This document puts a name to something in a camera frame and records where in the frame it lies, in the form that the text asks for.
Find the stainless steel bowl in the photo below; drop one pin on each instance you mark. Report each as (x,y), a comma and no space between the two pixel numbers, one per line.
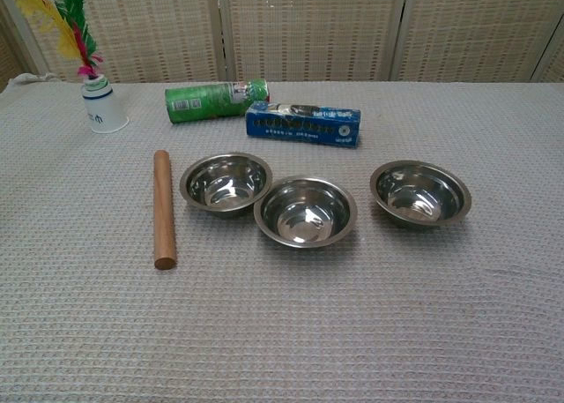
(220,191)
(304,218)
(418,196)

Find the blue rectangular carton box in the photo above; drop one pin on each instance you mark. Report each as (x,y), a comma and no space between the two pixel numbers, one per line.
(299,132)

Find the green cylindrical can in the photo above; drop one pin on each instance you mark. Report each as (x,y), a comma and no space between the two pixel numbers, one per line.
(202,103)

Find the wooden rolling pin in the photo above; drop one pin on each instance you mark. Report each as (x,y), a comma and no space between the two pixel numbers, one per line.
(164,209)

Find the grey woven tablecloth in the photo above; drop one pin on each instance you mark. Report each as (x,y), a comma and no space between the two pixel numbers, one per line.
(282,332)

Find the woven folding screen panel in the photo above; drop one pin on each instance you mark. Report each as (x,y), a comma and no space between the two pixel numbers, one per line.
(9,54)
(476,28)
(556,65)
(154,32)
(308,28)

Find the white paper cup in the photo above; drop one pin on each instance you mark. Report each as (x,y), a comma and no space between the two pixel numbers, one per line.
(103,116)

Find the colourful feather shuttlecock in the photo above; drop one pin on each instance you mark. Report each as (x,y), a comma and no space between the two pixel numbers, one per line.
(68,41)

